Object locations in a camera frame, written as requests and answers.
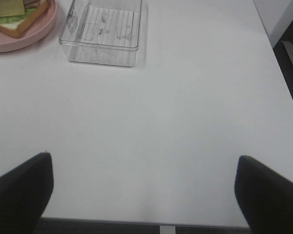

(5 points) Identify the yellow cheese slice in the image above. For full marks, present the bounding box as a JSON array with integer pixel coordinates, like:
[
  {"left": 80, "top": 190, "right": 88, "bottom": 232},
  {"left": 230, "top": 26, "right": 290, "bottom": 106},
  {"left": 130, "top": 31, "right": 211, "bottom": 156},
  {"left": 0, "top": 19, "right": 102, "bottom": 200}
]
[{"left": 0, "top": 0, "right": 25, "bottom": 17}]

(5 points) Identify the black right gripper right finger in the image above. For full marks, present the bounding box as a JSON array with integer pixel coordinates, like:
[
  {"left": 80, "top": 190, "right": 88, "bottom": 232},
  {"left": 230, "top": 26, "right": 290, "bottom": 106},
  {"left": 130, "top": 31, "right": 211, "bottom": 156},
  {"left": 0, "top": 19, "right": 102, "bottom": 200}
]
[{"left": 235, "top": 156, "right": 293, "bottom": 234}]

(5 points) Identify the bread slice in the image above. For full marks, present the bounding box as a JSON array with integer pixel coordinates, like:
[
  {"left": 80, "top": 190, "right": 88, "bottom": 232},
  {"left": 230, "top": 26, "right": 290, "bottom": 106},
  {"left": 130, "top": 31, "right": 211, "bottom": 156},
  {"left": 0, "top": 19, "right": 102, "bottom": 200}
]
[{"left": 0, "top": 0, "right": 49, "bottom": 38}]

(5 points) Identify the pink round plate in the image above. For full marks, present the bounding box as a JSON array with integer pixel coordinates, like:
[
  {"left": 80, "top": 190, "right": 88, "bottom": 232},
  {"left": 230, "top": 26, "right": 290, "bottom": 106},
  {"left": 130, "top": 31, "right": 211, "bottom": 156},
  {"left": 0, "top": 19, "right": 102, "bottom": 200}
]
[{"left": 0, "top": 0, "right": 58, "bottom": 53}]

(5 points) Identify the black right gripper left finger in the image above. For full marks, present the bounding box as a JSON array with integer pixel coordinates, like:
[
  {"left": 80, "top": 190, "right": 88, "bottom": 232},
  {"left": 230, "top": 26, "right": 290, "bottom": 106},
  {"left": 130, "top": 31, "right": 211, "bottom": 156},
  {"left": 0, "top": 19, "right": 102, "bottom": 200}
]
[{"left": 0, "top": 153, "right": 54, "bottom": 234}]

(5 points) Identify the green lettuce leaf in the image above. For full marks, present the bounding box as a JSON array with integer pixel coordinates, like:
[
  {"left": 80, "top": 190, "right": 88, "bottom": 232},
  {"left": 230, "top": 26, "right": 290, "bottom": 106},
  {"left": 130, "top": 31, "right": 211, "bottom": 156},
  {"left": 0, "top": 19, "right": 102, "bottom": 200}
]
[{"left": 0, "top": 8, "right": 37, "bottom": 24}]

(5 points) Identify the clear plastic ingredients box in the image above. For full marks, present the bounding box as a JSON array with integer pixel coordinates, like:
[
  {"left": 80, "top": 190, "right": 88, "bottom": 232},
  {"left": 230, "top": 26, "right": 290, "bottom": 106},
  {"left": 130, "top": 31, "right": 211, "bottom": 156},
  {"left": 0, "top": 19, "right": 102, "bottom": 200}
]
[{"left": 59, "top": 0, "right": 142, "bottom": 67}]

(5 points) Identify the curved bacon strip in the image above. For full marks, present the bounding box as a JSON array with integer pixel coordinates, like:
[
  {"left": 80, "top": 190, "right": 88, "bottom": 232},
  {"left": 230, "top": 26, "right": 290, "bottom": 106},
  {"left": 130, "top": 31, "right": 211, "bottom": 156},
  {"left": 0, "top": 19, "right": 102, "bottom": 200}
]
[{"left": 23, "top": 0, "right": 41, "bottom": 9}]

